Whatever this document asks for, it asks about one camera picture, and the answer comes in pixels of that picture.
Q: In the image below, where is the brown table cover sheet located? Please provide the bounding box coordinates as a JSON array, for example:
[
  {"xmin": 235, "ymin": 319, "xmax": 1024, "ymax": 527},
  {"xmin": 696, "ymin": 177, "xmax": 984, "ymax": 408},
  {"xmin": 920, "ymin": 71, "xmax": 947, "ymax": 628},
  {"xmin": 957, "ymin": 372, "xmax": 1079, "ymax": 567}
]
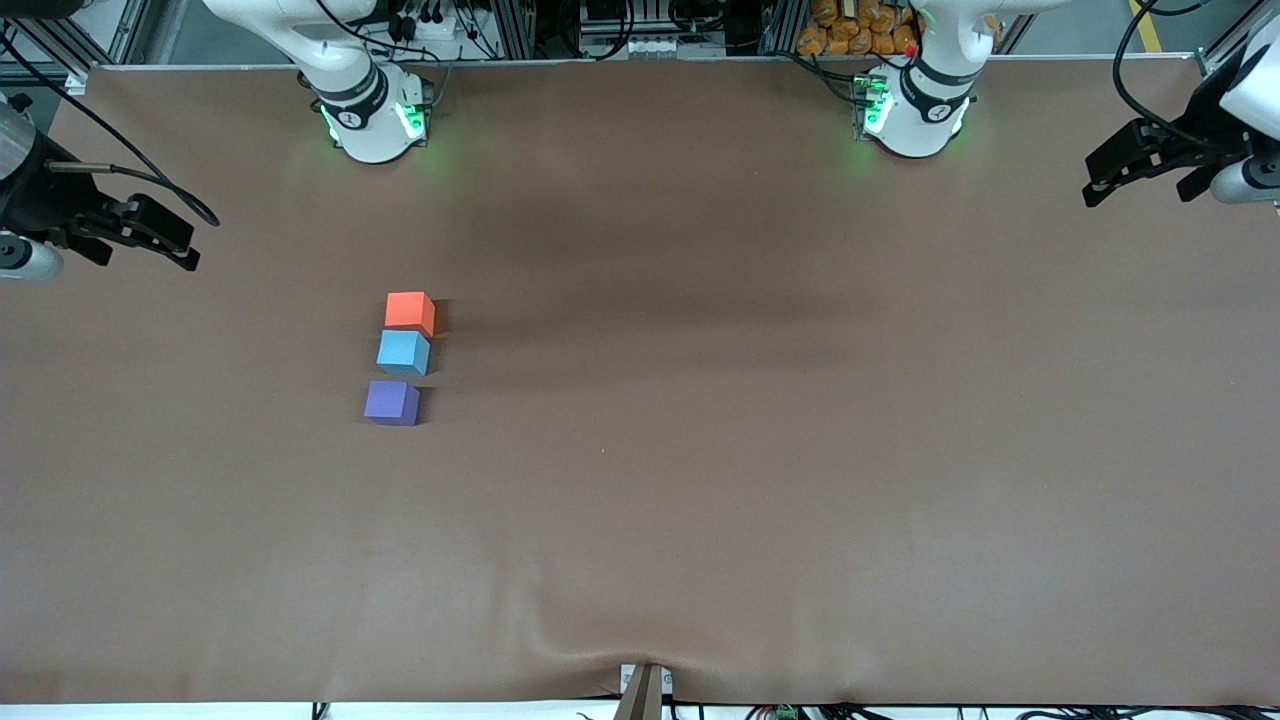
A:
[{"xmin": 0, "ymin": 55, "xmax": 1280, "ymax": 706}]

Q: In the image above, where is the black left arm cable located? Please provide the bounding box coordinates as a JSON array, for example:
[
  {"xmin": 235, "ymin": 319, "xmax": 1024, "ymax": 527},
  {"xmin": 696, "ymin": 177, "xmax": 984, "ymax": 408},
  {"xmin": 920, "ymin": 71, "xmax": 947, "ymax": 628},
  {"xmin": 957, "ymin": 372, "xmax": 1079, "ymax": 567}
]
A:
[{"xmin": 1112, "ymin": 0, "xmax": 1216, "ymax": 146}]

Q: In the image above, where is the aluminium frame profile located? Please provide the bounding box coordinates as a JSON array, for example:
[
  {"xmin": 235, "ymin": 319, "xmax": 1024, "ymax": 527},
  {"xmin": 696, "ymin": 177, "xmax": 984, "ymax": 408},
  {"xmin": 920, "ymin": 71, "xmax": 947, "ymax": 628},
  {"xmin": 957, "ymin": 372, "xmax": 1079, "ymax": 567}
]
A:
[
  {"xmin": 1195, "ymin": 0, "xmax": 1280, "ymax": 81},
  {"xmin": 488, "ymin": 0, "xmax": 538, "ymax": 61},
  {"xmin": 100, "ymin": 0, "xmax": 153, "ymax": 67},
  {"xmin": 762, "ymin": 0, "xmax": 807, "ymax": 56}
]

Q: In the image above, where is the brown table edge clamp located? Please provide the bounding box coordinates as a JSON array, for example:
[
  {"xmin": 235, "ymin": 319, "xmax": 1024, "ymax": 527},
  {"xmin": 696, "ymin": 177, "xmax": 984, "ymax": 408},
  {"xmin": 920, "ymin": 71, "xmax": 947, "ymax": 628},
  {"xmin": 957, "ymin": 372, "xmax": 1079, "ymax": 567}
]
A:
[{"xmin": 615, "ymin": 662, "xmax": 674, "ymax": 720}]

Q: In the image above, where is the white power strip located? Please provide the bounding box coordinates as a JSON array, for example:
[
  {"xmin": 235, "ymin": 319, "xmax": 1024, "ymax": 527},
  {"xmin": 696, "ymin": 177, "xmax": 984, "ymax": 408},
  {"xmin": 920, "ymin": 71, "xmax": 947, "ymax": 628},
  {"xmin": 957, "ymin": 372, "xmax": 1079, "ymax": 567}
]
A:
[{"xmin": 395, "ymin": 8, "xmax": 476, "ymax": 63}]

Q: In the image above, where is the blue foam block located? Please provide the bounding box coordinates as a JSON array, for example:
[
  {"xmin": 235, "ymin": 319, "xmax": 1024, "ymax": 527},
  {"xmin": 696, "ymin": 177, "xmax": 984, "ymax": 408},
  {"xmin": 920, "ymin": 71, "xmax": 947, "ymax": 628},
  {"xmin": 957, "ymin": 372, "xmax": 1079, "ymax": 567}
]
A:
[{"xmin": 376, "ymin": 330, "xmax": 432, "ymax": 378}]

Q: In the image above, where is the purple foam block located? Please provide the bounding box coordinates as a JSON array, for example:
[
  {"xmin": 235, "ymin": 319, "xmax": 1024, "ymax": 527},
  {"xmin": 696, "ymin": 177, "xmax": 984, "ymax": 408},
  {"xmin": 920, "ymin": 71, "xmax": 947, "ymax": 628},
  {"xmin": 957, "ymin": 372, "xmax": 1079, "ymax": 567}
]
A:
[{"xmin": 364, "ymin": 380, "xmax": 422, "ymax": 427}]

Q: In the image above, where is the orange foam block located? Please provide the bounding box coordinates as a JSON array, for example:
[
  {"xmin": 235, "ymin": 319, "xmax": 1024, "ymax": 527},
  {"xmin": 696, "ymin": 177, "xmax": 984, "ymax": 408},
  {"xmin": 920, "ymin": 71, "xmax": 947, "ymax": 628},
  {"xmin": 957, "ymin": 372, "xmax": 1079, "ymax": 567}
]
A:
[{"xmin": 385, "ymin": 291, "xmax": 437, "ymax": 340}]

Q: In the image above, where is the bag of orange items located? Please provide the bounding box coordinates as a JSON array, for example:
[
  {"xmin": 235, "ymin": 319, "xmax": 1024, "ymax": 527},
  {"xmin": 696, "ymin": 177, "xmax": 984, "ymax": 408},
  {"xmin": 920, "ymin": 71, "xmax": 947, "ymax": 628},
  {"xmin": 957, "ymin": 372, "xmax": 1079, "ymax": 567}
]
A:
[{"xmin": 797, "ymin": 0, "xmax": 923, "ymax": 58}]

